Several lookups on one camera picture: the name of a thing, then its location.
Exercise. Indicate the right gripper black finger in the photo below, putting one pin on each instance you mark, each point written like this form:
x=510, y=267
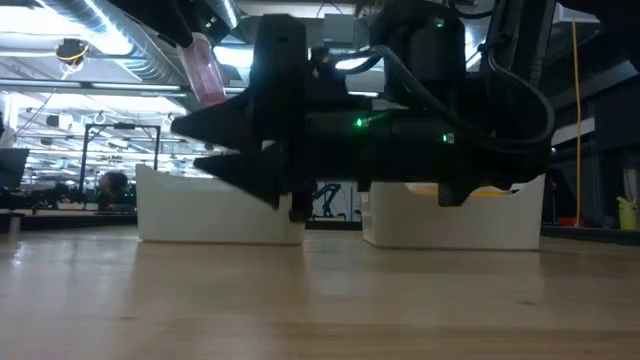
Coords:
x=250, y=172
x=230, y=125

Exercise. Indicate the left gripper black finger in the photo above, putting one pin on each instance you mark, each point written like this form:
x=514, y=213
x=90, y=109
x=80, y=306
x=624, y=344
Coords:
x=160, y=17

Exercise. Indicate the pink pill bottle white cap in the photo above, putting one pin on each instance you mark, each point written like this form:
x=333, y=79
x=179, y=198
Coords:
x=205, y=75

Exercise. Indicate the black background robot arm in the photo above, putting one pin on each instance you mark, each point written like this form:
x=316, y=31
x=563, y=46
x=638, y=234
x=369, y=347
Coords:
x=327, y=192

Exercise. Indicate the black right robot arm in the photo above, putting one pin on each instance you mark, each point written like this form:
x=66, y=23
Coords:
x=425, y=150

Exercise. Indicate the white plastic bin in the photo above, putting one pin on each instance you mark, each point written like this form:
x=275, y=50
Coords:
x=450, y=225
x=200, y=215

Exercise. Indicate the red bin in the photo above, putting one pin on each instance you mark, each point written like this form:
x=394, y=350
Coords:
x=570, y=222

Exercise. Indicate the person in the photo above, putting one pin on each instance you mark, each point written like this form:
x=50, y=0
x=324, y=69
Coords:
x=114, y=184

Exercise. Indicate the dark background desk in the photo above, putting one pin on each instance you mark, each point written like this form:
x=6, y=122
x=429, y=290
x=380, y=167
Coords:
x=60, y=221

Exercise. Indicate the black monitor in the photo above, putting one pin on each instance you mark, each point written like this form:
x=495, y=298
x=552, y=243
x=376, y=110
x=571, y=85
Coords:
x=12, y=167

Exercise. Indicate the yellow-green jug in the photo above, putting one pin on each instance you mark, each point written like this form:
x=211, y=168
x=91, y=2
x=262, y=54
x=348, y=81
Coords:
x=628, y=217

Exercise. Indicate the black aluminium rig frame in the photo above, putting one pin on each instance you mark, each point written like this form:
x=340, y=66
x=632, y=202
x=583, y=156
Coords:
x=125, y=86

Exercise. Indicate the black background rig frame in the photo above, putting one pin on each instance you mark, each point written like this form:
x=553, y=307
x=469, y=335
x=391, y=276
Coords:
x=122, y=126

